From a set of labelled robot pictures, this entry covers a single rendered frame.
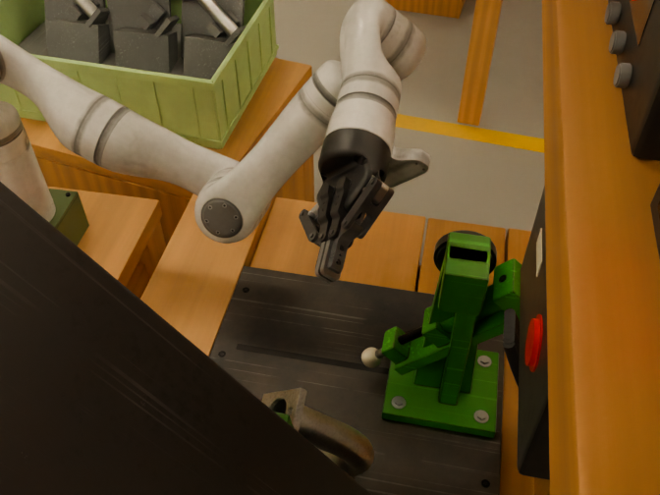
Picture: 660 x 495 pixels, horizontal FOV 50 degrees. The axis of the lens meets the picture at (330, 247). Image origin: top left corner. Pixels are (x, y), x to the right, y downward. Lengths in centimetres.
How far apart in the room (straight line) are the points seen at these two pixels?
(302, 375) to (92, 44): 105
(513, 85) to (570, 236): 300
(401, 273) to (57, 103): 58
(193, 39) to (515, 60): 207
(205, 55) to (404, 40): 88
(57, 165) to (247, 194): 81
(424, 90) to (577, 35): 276
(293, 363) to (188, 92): 69
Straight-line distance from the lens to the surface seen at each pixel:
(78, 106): 104
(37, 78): 109
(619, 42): 41
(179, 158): 103
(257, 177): 94
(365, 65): 82
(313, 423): 64
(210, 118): 153
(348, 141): 74
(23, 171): 119
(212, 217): 97
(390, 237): 123
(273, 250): 121
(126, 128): 102
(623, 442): 25
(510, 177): 279
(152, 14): 176
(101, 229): 135
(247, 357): 104
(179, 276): 116
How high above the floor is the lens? 175
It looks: 46 degrees down
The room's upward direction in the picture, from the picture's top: straight up
